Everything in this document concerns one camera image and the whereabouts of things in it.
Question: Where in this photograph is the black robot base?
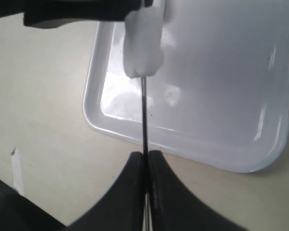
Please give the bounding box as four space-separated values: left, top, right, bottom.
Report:
0 180 66 231

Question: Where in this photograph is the thin metal skewer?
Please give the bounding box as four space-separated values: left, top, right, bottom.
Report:
141 76 152 231

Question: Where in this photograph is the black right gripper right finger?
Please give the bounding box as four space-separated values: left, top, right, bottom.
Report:
147 151 246 231

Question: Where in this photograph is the white plastic tray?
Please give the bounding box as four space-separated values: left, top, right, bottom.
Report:
83 0 289 174

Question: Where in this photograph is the white tape strip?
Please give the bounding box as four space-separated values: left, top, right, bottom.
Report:
11 147 25 196

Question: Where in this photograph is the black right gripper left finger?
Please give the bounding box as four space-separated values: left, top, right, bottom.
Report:
67 152 144 231

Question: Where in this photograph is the white marshmallow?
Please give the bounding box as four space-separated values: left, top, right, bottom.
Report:
123 0 166 78

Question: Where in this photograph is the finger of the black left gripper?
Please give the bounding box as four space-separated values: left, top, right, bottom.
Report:
24 0 144 29

